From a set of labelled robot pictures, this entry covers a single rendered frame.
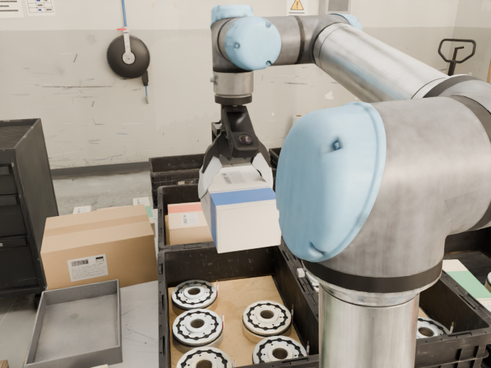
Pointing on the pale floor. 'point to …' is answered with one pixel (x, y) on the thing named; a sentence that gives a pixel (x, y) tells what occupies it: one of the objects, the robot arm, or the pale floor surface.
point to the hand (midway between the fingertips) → (237, 196)
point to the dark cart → (23, 207)
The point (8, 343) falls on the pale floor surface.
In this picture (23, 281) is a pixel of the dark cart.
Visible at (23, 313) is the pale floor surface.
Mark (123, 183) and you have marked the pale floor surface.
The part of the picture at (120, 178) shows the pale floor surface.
